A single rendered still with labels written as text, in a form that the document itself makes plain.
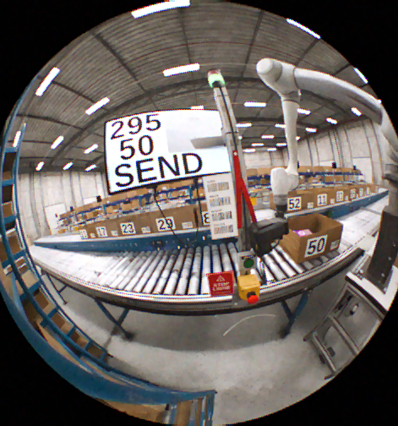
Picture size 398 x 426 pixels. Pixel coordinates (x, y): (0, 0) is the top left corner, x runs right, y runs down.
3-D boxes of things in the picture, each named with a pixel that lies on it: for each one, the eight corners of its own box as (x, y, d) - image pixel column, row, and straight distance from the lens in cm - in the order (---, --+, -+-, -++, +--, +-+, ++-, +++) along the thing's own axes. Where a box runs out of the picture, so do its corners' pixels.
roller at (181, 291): (174, 295, 64) (185, 297, 64) (189, 245, 105) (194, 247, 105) (173, 300, 68) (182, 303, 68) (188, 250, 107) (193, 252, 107)
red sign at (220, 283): (209, 297, 56) (205, 274, 47) (209, 295, 56) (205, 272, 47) (248, 291, 57) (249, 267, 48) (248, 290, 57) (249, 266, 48)
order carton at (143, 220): (121, 237, 138) (116, 221, 135) (135, 227, 160) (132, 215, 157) (154, 234, 115) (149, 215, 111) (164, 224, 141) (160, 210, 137)
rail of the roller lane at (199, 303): (24, 251, 566) (399, 197, 558) (24, 250, 567) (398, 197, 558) (24, 253, 567) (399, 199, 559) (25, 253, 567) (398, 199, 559)
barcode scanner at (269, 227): (291, 248, 45) (289, 218, 40) (258, 261, 40) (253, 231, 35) (280, 240, 49) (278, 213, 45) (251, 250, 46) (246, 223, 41)
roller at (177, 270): (163, 302, 71) (160, 295, 68) (182, 252, 109) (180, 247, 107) (172, 302, 69) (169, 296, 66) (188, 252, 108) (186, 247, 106)
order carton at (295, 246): (296, 264, 80) (300, 237, 71) (275, 242, 101) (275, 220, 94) (339, 248, 105) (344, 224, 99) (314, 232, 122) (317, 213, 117)
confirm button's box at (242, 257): (239, 273, 46) (238, 257, 41) (237, 267, 48) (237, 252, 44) (258, 269, 47) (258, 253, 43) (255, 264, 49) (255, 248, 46)
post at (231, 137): (232, 309, 66) (202, 87, 49) (231, 302, 69) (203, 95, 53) (257, 304, 68) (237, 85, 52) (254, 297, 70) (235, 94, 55)
